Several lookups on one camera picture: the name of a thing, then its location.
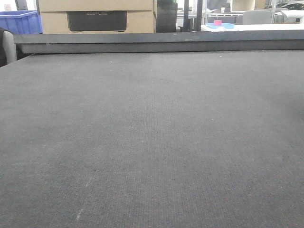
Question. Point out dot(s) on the dark grey conveyor belt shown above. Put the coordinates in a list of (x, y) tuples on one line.
[(153, 140)]

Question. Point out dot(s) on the pink box on tray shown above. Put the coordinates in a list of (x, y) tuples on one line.
[(217, 22)]

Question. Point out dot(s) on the large brown cardboard box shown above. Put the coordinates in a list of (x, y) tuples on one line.
[(97, 16)]

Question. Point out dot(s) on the light blue tray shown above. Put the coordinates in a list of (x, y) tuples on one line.
[(221, 26)]

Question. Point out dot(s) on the white table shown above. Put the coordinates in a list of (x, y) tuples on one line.
[(257, 27)]

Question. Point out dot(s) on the blue plastic crate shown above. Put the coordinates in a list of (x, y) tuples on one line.
[(21, 21)]

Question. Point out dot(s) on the black vertical post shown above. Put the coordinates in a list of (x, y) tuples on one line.
[(198, 20)]

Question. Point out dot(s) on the black conveyor side rail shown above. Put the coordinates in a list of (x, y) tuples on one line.
[(161, 42)]

